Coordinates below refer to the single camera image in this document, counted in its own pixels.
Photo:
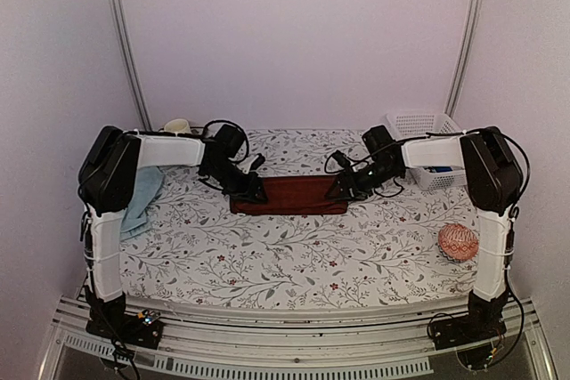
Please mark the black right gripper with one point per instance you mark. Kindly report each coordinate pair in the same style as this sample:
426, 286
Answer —
348, 181

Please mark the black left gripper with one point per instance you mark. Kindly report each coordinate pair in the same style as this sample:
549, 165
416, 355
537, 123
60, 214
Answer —
248, 193

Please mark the dark red towel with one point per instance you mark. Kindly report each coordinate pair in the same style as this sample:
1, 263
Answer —
293, 195

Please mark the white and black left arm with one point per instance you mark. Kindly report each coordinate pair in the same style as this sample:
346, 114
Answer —
106, 187

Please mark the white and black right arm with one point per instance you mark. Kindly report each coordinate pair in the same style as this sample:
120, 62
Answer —
495, 183

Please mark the white perforated plastic basket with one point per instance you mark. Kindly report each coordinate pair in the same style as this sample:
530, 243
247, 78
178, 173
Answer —
431, 140

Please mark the blue object in basket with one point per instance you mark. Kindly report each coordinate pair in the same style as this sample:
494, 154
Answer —
439, 169

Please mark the cream ribbed ceramic mug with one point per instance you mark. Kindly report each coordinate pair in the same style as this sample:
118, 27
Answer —
177, 126

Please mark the light blue towel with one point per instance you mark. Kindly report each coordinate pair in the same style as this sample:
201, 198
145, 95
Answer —
147, 184

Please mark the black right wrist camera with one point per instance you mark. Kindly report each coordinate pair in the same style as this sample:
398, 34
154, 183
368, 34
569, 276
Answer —
377, 138

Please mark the aluminium front rail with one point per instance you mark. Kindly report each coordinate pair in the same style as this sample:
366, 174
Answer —
206, 342

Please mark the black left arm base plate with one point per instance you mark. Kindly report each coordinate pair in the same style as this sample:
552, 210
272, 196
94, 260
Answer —
143, 329

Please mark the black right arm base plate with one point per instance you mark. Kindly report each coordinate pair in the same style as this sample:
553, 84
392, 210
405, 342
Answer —
447, 331

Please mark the aluminium frame post right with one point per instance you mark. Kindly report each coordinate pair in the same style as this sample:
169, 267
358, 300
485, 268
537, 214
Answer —
466, 43

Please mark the aluminium frame post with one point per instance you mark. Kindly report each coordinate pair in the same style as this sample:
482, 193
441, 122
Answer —
466, 43
119, 21

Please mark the aluminium frame post left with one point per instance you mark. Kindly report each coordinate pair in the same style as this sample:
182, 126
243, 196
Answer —
119, 21

